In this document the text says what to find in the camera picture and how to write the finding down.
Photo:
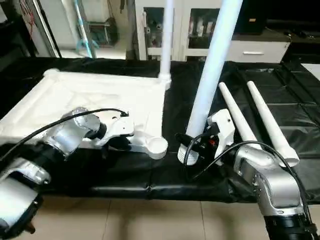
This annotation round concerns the white plastic table top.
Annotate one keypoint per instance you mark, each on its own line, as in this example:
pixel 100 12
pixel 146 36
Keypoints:
pixel 75 100

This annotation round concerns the white plastic table leg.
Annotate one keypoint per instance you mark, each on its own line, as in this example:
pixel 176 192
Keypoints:
pixel 166 45
pixel 270 122
pixel 215 65
pixel 235 112

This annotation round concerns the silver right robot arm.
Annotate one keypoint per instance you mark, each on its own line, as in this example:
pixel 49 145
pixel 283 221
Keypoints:
pixel 270 180

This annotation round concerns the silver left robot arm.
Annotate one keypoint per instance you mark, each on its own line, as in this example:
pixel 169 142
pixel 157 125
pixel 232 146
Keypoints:
pixel 45 150

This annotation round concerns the black work mat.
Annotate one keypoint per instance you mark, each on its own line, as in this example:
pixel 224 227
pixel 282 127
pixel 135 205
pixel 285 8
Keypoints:
pixel 125 175

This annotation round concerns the white drawer unit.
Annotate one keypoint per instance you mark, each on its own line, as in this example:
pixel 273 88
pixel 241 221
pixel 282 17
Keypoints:
pixel 255 51

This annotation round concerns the white glass door cabinet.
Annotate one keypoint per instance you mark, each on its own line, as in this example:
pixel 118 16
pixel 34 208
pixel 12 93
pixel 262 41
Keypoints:
pixel 190 27

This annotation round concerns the teal stand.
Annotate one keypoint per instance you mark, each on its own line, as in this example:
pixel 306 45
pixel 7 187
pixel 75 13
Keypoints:
pixel 85 30

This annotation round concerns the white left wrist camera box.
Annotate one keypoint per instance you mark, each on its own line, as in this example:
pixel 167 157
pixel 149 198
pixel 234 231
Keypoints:
pixel 117 127

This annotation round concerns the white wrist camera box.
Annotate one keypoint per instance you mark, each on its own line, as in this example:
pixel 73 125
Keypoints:
pixel 222 127
pixel 117 127

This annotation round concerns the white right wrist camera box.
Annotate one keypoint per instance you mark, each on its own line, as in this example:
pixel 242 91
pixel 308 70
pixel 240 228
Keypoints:
pixel 222 127

